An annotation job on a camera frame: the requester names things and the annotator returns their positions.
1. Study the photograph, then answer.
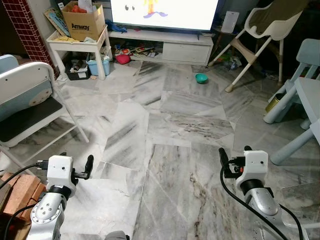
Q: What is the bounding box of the white baby high chair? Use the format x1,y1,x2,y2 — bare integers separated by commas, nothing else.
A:
207,0,311,93

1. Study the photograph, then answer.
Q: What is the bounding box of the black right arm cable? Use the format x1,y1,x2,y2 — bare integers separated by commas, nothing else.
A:
219,167,306,240

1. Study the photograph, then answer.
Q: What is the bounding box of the blue toy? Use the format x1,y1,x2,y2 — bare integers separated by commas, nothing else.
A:
105,19,128,33

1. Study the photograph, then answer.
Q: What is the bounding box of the white TV cabinet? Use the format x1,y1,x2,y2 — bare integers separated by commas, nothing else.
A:
107,29,215,67

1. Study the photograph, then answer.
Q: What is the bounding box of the black storage box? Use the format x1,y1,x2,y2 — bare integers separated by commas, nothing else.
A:
65,60,92,81

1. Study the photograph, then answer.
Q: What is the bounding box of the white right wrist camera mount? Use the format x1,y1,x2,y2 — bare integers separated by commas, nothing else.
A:
235,149,269,187

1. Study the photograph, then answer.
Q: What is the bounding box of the yellow tin can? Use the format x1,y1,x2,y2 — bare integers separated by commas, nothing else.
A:
265,94,284,113

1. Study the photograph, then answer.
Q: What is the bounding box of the white side table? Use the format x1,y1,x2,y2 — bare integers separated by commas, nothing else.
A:
46,27,113,81

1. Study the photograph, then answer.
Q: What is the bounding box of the brown Amway cardboard box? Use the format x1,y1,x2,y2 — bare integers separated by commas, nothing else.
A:
61,2,107,42

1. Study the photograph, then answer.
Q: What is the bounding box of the flat screen television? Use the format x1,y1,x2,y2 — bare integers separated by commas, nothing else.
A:
107,0,223,34

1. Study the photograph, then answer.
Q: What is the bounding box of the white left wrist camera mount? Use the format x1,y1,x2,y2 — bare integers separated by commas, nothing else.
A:
46,155,76,188

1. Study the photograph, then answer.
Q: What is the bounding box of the white chair with black seat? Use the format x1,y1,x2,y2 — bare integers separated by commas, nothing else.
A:
0,55,91,161

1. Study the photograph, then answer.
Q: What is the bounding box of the red brick stack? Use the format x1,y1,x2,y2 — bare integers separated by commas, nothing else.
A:
0,172,48,231

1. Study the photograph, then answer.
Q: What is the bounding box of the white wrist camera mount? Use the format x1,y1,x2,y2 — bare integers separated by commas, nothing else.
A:
235,149,269,187
46,155,76,188

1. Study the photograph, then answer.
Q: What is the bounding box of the white standing card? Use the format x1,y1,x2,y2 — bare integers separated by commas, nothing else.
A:
221,11,240,35

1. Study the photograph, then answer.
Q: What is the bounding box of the orange packet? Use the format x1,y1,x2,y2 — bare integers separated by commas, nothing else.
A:
69,4,88,14

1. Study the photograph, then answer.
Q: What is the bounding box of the pink round toy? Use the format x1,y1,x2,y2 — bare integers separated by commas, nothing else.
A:
115,54,131,65

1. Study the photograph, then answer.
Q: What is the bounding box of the grey robot knee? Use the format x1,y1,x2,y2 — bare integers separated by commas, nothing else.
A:
104,231,131,240

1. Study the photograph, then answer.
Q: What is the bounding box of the teal bowl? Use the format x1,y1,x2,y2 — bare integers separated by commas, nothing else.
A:
195,73,209,84

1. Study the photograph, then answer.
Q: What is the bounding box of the colourful picture book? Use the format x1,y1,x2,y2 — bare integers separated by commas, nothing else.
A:
43,7,71,38

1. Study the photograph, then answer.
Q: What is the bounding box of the light blue kid chair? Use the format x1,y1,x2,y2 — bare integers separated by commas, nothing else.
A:
263,38,320,125

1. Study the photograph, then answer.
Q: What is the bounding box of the light blue kid table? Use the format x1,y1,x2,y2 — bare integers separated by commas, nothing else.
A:
270,77,320,166

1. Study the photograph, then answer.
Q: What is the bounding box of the colourful toy pile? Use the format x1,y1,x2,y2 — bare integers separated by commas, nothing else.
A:
217,52,242,71

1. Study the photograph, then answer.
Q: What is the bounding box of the red tiled pillar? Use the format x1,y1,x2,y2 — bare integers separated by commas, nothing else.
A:
2,0,56,76

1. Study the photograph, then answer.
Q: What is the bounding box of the blue storage bin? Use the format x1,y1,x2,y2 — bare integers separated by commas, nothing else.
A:
87,57,111,77

